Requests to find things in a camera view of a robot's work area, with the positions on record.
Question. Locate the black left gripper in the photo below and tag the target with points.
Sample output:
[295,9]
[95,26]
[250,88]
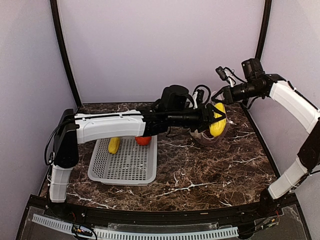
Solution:
[204,122]

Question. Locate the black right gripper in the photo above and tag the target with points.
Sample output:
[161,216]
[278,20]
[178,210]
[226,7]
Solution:
[229,97]

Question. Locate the clear pink-dotted zip bag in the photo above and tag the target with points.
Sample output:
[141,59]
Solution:
[210,138]

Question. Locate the orange toy fruit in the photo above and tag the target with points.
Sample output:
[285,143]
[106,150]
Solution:
[143,141]

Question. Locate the small yellow toy fruit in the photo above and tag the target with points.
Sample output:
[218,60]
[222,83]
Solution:
[114,145]

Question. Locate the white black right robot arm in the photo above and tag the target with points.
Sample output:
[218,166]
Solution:
[282,92]

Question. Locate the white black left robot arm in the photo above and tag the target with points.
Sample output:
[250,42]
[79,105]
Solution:
[79,128]

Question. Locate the white perforated plastic basket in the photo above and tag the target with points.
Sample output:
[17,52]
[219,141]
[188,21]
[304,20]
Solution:
[132,165]

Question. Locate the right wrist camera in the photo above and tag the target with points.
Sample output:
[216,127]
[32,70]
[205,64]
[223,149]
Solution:
[227,75]

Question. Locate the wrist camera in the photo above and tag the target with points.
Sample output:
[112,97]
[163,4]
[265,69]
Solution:
[198,95]
[227,75]

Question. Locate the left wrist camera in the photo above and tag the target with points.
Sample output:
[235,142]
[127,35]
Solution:
[198,95]

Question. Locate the black vertical frame post right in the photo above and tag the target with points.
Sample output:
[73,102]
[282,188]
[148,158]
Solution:
[263,29]

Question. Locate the black vertical frame post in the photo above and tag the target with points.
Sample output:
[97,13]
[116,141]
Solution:
[263,29]
[63,52]

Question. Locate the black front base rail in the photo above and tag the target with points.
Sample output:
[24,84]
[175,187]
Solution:
[285,222]

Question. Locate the white slotted cable duct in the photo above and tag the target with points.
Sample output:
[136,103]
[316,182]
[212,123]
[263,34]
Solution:
[136,232]

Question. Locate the black vertical frame post left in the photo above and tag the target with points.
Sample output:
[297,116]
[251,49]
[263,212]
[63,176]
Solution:
[63,52]

